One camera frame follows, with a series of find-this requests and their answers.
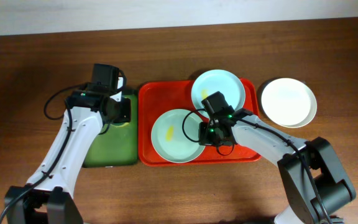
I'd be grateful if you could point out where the light blue plate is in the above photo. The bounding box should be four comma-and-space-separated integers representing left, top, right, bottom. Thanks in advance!
151, 109, 205, 164
191, 69, 246, 110

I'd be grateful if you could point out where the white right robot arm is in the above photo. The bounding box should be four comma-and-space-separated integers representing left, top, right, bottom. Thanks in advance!
206, 109, 356, 223

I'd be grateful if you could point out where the green tray with black rim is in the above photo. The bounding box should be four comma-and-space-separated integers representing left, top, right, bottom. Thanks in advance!
83, 90, 138, 168

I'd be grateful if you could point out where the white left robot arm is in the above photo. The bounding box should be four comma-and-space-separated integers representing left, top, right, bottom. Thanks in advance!
0, 90, 131, 223

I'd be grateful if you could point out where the green and yellow sponge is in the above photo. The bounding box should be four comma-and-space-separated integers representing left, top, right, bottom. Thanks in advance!
112, 123, 129, 128

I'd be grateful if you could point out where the red plastic tray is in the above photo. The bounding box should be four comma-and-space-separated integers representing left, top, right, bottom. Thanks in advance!
138, 80, 261, 167

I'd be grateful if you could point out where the white plate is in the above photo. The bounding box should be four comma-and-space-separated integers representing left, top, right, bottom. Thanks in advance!
260, 78, 318, 128

